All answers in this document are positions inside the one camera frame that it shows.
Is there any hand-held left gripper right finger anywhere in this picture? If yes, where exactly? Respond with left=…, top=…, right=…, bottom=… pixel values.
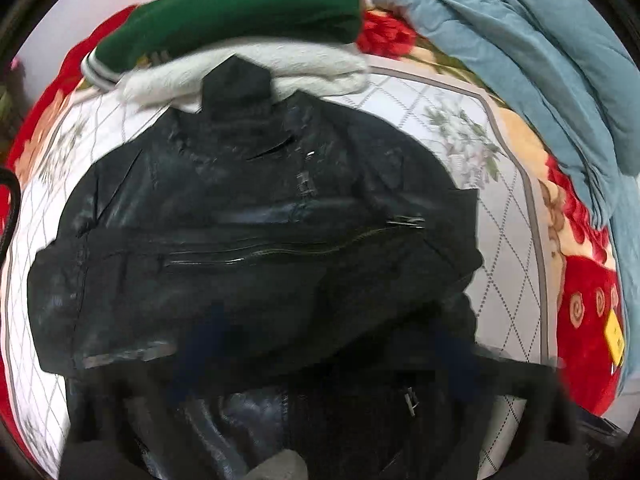
left=432, top=317, right=577, bottom=443

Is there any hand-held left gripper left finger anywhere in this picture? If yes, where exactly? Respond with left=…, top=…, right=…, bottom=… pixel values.
left=100, top=304, right=237, bottom=443

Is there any black leather jacket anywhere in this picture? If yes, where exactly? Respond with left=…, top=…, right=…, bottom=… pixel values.
left=26, top=56, right=485, bottom=480

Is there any red floral blanket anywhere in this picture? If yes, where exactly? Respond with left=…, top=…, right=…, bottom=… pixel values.
left=0, top=4, right=632, bottom=466

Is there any yellow tag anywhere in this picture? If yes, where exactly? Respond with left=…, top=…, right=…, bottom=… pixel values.
left=604, top=306, right=626, bottom=365

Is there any white fuzzy sweater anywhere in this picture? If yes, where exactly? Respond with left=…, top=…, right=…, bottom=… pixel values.
left=120, top=41, right=372, bottom=114

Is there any light blue quilt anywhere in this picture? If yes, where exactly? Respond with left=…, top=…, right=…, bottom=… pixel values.
left=353, top=0, right=640, bottom=391

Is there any green knit sweater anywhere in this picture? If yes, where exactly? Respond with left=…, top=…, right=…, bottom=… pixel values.
left=81, top=0, right=363, bottom=92

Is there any black cable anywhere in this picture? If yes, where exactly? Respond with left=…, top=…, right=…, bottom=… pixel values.
left=0, top=167, right=22, bottom=264

